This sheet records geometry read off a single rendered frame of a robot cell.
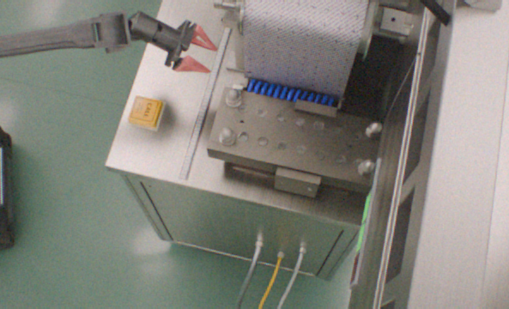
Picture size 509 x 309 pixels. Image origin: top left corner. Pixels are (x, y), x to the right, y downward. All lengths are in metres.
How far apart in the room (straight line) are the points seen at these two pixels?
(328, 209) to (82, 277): 1.22
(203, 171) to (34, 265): 1.15
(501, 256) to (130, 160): 0.93
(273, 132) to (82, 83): 1.43
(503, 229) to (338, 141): 0.54
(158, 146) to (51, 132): 1.15
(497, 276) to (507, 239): 0.06
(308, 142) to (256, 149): 0.12
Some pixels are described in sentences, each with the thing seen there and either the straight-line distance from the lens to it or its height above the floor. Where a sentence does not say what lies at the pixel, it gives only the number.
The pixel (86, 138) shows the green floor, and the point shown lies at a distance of 2.63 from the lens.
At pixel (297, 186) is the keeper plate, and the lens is 1.46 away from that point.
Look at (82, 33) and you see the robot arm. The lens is 1.40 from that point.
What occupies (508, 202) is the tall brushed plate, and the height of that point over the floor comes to 1.44.
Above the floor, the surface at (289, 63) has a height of 1.14.
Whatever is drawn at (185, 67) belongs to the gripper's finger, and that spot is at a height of 1.08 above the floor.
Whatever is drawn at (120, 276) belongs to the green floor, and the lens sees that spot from 2.44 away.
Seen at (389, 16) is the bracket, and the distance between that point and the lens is 1.30.
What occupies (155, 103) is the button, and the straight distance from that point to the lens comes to 1.60.
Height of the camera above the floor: 2.36
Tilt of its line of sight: 70 degrees down
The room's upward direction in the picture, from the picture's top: 1 degrees counter-clockwise
